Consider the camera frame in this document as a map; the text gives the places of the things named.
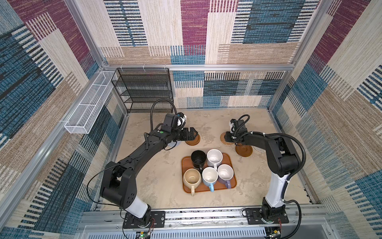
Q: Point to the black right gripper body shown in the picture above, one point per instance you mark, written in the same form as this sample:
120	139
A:
230	137

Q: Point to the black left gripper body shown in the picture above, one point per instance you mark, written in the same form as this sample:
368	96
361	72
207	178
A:
181	135

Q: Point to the black mug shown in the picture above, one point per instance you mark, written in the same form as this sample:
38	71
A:
198	160

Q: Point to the white speckled mug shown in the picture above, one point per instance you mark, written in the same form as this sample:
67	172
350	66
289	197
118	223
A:
214	158

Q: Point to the beige ceramic mug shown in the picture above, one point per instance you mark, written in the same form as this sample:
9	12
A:
192	179

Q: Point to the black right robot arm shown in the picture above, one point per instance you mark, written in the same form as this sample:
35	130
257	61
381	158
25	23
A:
286	156

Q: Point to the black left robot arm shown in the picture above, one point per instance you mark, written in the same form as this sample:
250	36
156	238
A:
118	184

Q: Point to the woven rattan coaster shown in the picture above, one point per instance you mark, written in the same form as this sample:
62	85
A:
222	139

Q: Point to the grey-blue woven coaster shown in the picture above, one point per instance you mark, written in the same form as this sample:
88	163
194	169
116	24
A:
174	144

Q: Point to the large brown wooden coaster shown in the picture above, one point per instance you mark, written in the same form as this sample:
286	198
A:
244	150

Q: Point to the brown plastic serving tray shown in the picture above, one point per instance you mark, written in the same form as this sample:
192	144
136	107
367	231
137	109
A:
187	164

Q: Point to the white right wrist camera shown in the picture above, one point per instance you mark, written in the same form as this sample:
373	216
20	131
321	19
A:
233	125

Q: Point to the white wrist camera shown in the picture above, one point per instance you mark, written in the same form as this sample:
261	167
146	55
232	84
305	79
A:
181	120
233	125

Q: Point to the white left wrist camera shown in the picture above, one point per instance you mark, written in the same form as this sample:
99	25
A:
181	120

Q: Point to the white mug purple handle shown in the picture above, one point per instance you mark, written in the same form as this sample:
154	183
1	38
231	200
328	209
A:
225	174

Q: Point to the white mug blue handle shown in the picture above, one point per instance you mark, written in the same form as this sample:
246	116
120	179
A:
209	177

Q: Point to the black wire shelf rack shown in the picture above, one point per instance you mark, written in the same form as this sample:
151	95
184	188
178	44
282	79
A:
140	88

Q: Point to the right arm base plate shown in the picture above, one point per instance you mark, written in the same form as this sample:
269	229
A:
254	217

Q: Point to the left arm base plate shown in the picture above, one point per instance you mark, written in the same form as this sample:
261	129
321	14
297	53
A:
152	219

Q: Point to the white mesh wall basket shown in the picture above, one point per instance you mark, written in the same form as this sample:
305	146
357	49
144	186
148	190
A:
87	111

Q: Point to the aluminium front rail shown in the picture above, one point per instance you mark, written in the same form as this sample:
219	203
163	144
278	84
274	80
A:
205	217

